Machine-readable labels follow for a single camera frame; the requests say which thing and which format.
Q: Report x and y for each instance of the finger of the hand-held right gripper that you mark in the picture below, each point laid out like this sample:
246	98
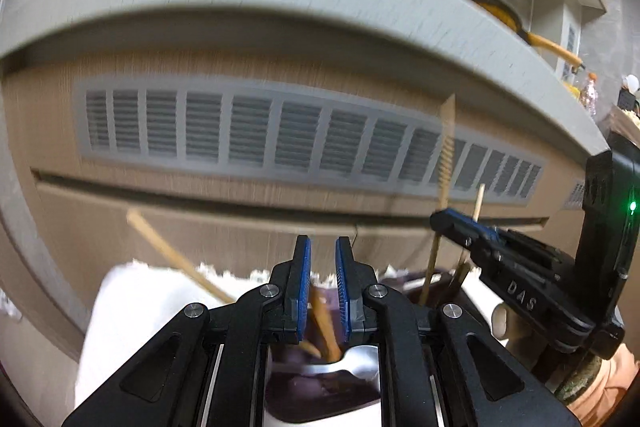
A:
465	232

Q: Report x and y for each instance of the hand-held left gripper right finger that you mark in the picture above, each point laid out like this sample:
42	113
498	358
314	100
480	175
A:
342	292

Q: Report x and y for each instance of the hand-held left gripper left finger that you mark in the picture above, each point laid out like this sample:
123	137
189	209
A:
302	292

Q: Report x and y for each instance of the wooden chopstick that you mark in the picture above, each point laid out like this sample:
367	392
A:
170	249
445	157
477	212
325	332

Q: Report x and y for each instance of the metal spoon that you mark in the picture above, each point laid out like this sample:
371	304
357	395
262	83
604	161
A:
355	359

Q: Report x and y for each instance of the purple plastic utensil container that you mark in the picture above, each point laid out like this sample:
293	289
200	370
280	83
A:
320	389

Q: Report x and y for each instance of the person's right forearm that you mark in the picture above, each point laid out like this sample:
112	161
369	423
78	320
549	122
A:
615	387

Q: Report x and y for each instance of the person's right hand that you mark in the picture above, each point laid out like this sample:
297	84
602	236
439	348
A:
500	322

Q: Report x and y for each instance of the small grey vent grille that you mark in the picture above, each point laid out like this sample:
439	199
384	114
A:
575	196

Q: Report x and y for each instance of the long grey vent grille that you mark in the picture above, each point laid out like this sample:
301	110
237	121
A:
300	137

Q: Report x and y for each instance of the small plastic bottle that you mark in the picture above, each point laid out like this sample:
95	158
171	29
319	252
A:
590	94

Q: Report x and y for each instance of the beige cabinet front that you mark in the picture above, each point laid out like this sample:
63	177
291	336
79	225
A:
150	232

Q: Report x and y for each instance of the white fringed cloth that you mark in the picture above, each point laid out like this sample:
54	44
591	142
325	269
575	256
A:
130	307

